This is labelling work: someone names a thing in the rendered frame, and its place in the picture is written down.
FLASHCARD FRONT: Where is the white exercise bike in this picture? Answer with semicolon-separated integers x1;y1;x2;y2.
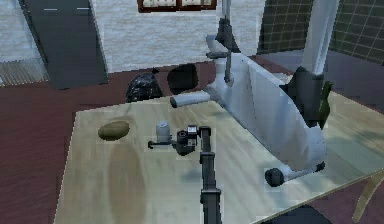
166;0;327;188

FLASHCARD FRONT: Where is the red-brown framed window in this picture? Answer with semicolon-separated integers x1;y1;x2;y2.
136;0;218;14

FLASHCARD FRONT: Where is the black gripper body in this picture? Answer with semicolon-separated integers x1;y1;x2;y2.
171;130;198;157

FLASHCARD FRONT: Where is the dark green bottle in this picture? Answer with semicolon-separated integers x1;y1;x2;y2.
317;80;335;131

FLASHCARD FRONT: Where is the olive brown potato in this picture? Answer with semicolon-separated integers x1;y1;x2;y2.
97;119;131;142

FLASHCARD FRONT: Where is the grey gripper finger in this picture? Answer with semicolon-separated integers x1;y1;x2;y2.
147;140;175;150

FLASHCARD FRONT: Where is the black garbage bag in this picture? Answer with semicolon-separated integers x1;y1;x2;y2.
125;67;165;104

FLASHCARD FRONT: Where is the grey metal can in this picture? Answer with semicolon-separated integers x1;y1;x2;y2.
155;120;171;144

